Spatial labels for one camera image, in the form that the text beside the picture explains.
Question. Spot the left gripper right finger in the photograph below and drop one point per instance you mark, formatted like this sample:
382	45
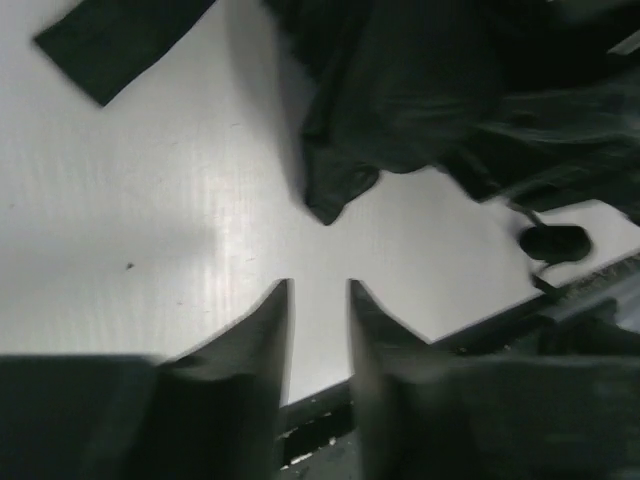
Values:
475	415

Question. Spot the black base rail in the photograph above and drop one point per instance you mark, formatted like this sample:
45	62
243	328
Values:
500	350

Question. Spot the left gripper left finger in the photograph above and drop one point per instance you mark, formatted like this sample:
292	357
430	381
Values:
211	414

